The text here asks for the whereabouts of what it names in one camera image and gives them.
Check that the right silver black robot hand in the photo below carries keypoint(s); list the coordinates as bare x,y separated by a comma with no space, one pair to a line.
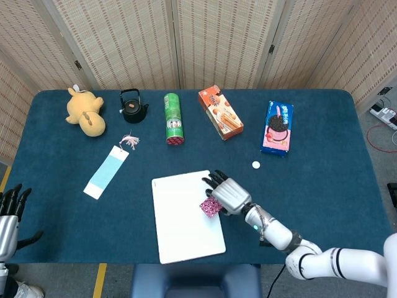
231,194

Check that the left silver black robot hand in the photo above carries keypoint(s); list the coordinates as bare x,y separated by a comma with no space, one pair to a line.
7,229

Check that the pink patterned card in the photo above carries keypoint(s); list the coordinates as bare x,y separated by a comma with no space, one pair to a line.
210,208

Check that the small white disc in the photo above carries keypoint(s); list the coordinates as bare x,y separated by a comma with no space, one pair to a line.
256,165

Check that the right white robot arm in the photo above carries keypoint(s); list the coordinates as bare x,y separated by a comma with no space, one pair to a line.
279,231

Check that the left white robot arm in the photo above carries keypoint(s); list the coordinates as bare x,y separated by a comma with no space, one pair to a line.
3,276

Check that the white magnetic board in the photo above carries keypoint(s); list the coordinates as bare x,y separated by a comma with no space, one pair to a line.
186,232

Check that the white shoe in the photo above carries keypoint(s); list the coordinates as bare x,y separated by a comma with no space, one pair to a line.
29,291

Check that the blue cookie box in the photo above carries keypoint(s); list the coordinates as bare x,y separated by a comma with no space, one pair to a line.
277,130

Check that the orange biscuit box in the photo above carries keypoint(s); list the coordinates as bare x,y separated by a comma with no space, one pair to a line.
221,111

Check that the blue table cloth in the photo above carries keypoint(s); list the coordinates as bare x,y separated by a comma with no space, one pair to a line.
93,232

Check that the green chip can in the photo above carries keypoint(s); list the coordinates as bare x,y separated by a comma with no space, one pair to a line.
173,118

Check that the blue padded chair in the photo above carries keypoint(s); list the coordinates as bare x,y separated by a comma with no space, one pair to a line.
195,282

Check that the blue white tasselled bookmark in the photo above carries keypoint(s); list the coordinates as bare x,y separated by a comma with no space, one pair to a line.
105,170

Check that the black cast iron teapot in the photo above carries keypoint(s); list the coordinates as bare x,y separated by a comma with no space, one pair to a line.
133,111

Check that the yellow plush toy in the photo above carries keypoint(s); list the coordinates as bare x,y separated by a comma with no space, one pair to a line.
88,115

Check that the white power strip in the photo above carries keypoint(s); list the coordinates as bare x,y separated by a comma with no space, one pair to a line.
384,113

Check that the woven folding screen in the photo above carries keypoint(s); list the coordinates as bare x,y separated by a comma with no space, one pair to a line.
124,46

